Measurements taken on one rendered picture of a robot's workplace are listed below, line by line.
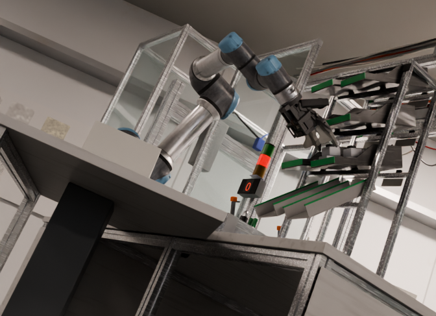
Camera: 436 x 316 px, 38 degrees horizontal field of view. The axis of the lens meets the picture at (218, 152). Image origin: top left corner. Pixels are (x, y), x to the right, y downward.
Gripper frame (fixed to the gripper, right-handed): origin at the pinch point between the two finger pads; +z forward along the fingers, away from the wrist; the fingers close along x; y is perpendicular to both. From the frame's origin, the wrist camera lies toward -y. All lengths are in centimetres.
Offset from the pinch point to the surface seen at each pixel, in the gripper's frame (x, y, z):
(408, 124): 6.9, -27.4, 12.0
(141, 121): -120, -2, -35
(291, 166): -15.4, 6.8, 1.3
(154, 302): -39, 67, 10
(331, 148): 1.4, 0.9, 1.0
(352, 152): 2.0, -5.1, 6.8
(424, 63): -37, -96, 16
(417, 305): 29, 26, 43
